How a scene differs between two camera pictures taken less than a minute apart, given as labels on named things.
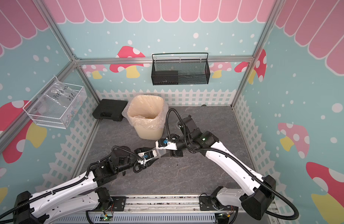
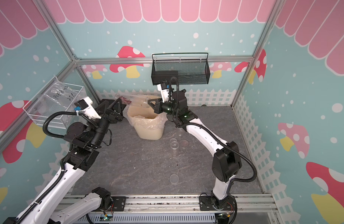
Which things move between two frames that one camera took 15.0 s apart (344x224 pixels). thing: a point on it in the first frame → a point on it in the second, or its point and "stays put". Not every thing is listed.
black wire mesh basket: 180,72 stays put
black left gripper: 139,150 → 117,116
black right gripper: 175,153 → 157,108
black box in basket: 165,77 stays put
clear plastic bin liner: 146,112 stays put
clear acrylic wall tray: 57,105 stays put
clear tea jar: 160,152 → 135,100
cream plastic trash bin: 147,113 stays put
